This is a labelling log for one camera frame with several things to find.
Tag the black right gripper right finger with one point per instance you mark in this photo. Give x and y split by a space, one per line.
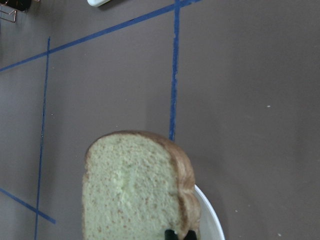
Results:
191 235

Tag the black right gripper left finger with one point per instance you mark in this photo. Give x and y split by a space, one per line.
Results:
170 234

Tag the bread slice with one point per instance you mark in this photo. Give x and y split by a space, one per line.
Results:
136 186

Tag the cream bear tray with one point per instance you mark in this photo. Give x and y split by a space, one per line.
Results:
97 3

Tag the white round plate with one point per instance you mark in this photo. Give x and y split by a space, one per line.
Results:
210 227

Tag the copper wire bottle rack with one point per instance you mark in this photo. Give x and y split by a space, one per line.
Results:
9 9

